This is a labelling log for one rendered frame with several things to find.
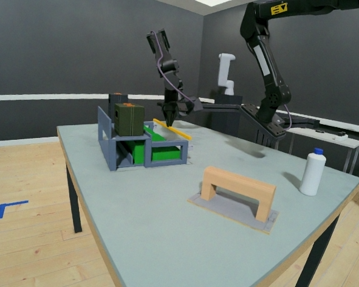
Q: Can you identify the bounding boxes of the sanding float with tan handle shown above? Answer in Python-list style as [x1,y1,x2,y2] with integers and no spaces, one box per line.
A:
[187,166,280,235]

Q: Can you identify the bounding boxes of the white bottle with blue cap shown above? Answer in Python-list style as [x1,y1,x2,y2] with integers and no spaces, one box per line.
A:
[299,148,326,196]

